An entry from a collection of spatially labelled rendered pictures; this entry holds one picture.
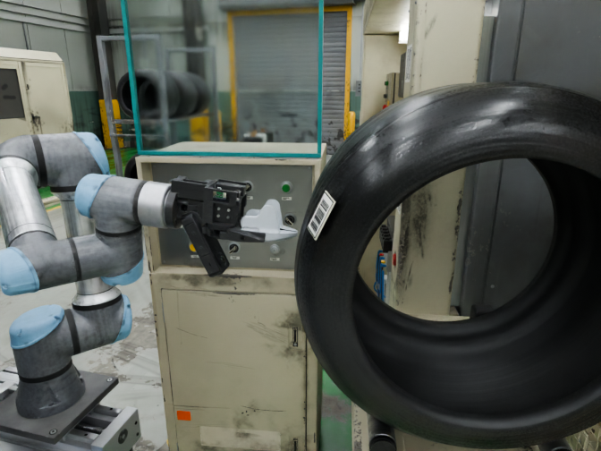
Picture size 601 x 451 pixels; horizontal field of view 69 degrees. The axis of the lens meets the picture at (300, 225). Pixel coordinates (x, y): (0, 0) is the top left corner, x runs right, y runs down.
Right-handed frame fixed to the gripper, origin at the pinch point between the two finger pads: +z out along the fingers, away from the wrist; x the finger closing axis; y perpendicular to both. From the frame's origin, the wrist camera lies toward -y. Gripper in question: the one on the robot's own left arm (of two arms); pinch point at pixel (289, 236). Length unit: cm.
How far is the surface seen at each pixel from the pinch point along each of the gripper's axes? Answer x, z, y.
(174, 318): 54, -39, -54
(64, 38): 939, -639, 50
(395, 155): -11.4, 13.1, 17.1
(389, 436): -9.4, 21.0, -28.3
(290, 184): 59, -7, -5
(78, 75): 963, -625, -28
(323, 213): -11.0, 5.1, 8.0
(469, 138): -11.9, 21.5, 20.5
